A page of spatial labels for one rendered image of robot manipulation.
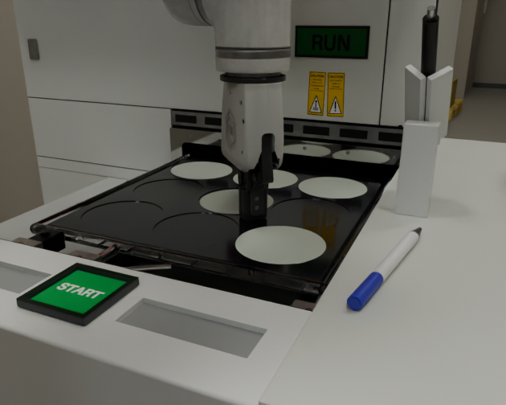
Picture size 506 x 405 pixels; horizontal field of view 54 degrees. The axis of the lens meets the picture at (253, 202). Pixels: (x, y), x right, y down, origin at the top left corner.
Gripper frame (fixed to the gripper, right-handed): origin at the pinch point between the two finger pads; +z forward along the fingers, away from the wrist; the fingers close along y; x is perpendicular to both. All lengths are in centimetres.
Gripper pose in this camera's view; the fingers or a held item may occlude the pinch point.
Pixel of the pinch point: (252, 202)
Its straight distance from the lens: 62.4
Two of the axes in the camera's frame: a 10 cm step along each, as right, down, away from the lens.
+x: 9.4, -1.1, 3.1
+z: 0.0, 9.4, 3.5
